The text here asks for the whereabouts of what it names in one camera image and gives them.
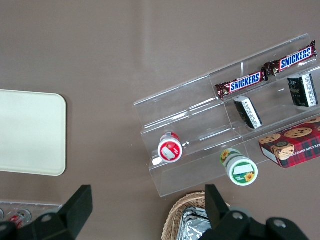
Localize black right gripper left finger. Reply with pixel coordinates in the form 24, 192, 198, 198
29, 184, 94, 240

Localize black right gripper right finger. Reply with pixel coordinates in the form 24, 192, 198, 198
201, 184, 253, 240

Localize light wicker basket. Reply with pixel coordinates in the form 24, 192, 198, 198
161, 191, 231, 240

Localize cream plastic tray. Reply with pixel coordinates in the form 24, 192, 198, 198
0, 89, 67, 177

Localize clear acrylic bottle rack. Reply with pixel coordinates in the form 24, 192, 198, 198
0, 199, 63, 223

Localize stacked aluminium foil containers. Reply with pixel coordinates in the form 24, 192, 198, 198
176, 206, 213, 240

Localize green lid yogurt cup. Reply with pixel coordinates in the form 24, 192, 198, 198
219, 148, 259, 187

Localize red cola bottle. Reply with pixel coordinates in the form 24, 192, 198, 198
8, 209, 32, 228

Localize red lid yogurt cup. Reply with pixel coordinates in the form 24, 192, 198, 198
157, 132, 185, 164

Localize red plaid cookie box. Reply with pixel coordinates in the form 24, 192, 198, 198
258, 116, 320, 170

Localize small black snack box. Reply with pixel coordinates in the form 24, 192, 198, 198
233, 96, 263, 130
287, 73, 320, 108

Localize clear acrylic stepped shelf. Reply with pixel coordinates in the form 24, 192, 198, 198
133, 73, 248, 198
208, 33, 320, 167

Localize Snickers chocolate bar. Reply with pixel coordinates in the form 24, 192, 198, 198
215, 70, 270, 101
263, 39, 318, 77

